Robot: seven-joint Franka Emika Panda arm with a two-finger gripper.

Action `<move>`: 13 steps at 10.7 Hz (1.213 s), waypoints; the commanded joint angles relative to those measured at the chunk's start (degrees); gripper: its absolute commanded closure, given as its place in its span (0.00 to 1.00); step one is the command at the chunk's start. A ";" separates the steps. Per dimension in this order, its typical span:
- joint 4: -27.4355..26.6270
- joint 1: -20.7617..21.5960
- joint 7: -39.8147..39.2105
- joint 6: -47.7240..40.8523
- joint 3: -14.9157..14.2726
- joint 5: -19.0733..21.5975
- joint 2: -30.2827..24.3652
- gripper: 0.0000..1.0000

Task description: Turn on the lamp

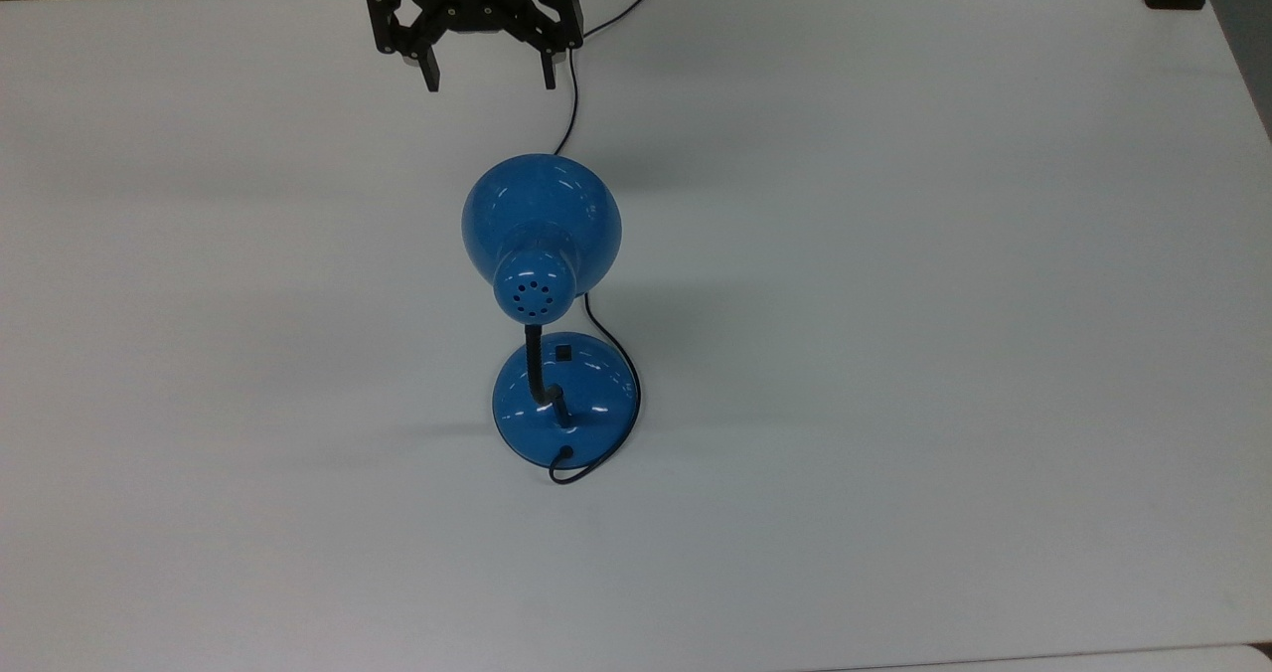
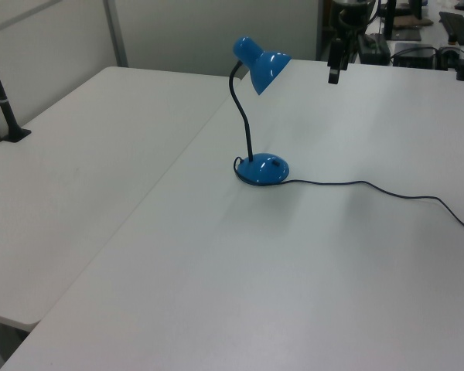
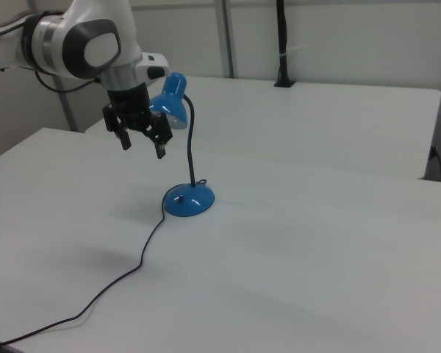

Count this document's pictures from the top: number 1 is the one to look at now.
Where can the blue desk lamp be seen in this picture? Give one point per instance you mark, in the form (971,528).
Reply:
(542,220)

